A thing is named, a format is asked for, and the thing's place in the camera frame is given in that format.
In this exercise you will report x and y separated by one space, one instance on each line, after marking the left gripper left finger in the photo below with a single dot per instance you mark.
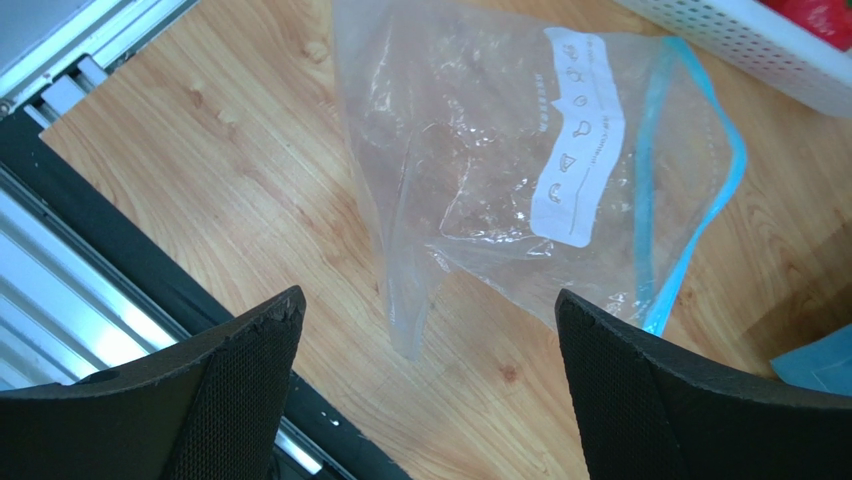
208 407

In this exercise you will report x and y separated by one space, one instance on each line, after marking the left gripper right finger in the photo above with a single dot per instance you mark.
649 409

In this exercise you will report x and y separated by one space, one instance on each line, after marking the clear zip top bag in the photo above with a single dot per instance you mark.
531 156

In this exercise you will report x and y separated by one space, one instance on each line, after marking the red fake apple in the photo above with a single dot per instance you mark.
829 20

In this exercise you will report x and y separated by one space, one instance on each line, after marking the plaid pillow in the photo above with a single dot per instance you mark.
824 365

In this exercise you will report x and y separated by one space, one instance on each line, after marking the white plastic basket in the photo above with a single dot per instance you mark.
761 42

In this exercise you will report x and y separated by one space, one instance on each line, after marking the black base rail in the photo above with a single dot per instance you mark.
146 273

